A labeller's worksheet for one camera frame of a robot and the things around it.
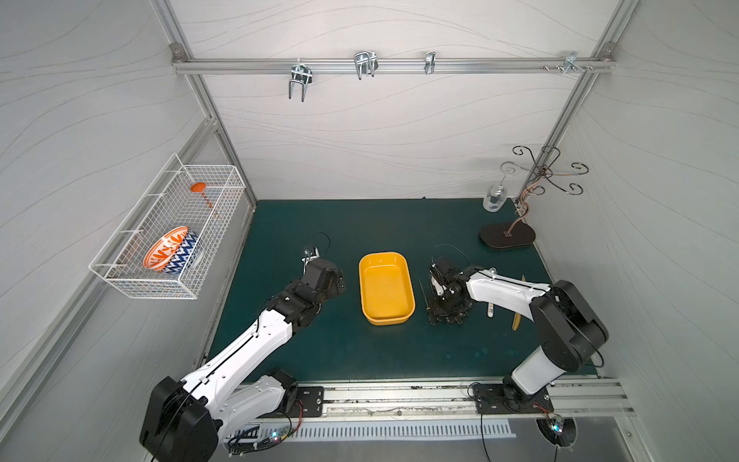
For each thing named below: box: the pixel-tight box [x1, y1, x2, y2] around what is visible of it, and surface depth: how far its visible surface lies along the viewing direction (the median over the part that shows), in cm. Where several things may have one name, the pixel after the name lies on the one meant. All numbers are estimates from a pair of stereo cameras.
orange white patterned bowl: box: [142, 226, 189, 270], surface depth 66 cm
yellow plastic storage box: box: [357, 251, 416, 327], surface depth 95 cm
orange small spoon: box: [190, 181, 213, 209], surface depth 80 cm
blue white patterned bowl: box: [163, 229, 199, 275], surface depth 60 cm
